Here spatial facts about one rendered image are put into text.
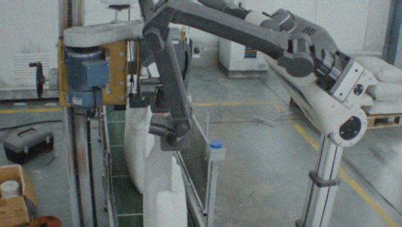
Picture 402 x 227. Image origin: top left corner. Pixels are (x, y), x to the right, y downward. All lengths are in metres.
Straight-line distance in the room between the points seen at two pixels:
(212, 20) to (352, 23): 6.23
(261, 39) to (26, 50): 3.95
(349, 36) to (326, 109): 5.89
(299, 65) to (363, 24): 6.26
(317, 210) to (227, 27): 0.96
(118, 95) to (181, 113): 0.78
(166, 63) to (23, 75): 3.83
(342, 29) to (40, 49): 4.58
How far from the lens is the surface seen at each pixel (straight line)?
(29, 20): 4.81
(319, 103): 1.41
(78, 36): 1.79
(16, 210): 2.99
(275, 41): 1.15
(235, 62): 5.89
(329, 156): 1.72
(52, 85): 2.12
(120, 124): 3.49
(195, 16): 1.10
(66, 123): 2.20
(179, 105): 1.34
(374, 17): 7.50
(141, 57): 2.04
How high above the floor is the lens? 1.80
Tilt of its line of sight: 22 degrees down
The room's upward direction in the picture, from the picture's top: 4 degrees clockwise
